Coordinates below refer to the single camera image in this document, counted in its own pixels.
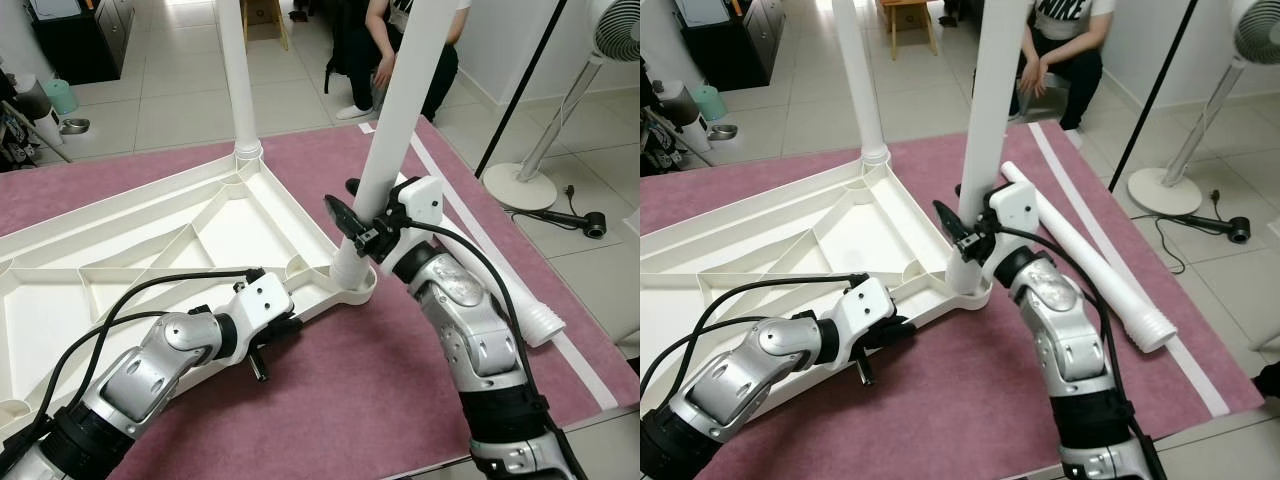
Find black cabinet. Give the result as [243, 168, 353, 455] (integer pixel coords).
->
[25, 0, 136, 84]
[675, 0, 786, 91]

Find wooden stool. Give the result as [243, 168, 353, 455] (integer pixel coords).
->
[878, 0, 941, 59]
[240, 0, 291, 51]

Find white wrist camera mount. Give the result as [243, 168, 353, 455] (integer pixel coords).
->
[835, 277, 896, 336]
[378, 176, 444, 276]
[232, 270, 296, 326]
[985, 183, 1046, 271]

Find white plastic table top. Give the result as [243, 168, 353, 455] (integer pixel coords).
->
[0, 150, 379, 441]
[640, 150, 993, 416]

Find thin black pole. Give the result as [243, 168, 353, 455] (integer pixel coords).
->
[473, 0, 569, 179]
[1107, 0, 1199, 194]

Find seated person in black trousers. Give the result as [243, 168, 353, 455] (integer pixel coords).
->
[335, 0, 471, 123]
[1010, 0, 1116, 131]

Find long white tape strip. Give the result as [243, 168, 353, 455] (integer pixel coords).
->
[405, 130, 621, 411]
[1028, 122, 1231, 419]

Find grey and white canister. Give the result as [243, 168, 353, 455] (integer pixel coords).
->
[15, 72, 63, 149]
[660, 80, 713, 153]

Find teal plastic cup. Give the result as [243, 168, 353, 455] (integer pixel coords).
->
[43, 78, 79, 116]
[692, 85, 728, 123]

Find white floor fan stand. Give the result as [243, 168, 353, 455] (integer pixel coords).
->
[1128, 0, 1280, 218]
[482, 0, 640, 213]

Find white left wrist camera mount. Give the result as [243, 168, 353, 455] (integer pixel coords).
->
[232, 270, 296, 326]
[835, 277, 896, 336]

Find white plastic table leg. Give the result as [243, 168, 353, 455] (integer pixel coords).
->
[430, 200, 568, 349]
[832, 0, 891, 166]
[945, 0, 1036, 296]
[215, 0, 264, 161]
[330, 0, 473, 291]
[1000, 160, 1181, 353]

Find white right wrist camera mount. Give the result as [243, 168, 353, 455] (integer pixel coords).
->
[985, 183, 1046, 271]
[378, 176, 444, 276]

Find black hair dryer with cable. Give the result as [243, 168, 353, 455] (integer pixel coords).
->
[510, 183, 607, 241]
[1145, 188, 1253, 276]

